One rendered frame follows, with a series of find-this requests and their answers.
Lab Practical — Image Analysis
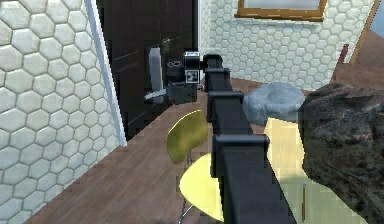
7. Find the brown wooden door frame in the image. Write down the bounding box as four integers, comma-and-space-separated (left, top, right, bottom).
349, 0, 382, 65

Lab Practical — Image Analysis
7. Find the yellow chair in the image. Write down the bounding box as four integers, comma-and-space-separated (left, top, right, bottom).
165, 109, 225, 224

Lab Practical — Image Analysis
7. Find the dark brown room door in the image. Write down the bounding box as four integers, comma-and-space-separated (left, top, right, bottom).
96, 0, 200, 142

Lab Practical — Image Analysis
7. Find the dark mottled rock shape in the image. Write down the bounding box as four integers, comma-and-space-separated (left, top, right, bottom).
297, 82, 384, 224

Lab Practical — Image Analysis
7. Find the white door frame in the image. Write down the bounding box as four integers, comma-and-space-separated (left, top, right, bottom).
83, 0, 128, 148

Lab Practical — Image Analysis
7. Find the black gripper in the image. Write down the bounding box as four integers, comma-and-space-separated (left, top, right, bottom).
143, 47, 199, 105

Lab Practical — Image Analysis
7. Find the wooden framed window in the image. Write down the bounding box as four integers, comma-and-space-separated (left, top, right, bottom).
234, 0, 330, 23

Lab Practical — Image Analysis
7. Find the pale yellow table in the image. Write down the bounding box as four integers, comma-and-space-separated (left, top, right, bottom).
264, 116, 370, 224

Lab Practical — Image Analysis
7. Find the small red upright object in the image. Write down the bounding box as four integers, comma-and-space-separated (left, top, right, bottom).
337, 43, 350, 65

